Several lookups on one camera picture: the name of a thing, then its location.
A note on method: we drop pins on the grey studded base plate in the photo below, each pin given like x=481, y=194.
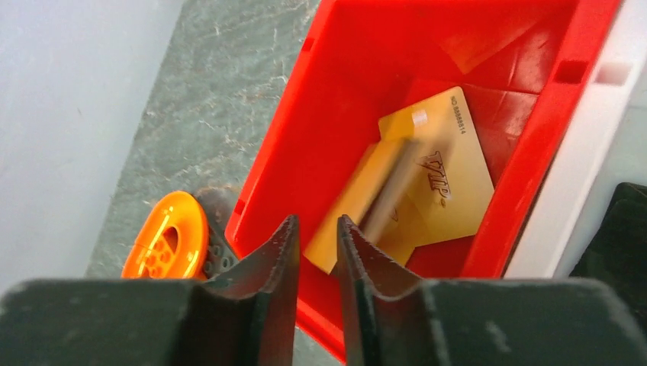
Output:
x=217, y=208

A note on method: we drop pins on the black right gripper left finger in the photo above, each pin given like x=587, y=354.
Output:
x=245, y=316

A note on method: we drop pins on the white bin left compartment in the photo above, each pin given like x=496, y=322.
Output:
x=605, y=145

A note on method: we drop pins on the red plastic bin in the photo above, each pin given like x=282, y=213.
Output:
x=522, y=66

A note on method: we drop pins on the orange curved toy track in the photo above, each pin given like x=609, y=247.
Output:
x=173, y=241

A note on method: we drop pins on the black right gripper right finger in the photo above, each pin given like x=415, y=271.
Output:
x=392, y=316

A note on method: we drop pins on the gold credit card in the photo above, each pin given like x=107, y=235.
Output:
x=452, y=188
x=376, y=185

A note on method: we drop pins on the black card in bin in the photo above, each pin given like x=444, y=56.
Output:
x=617, y=253

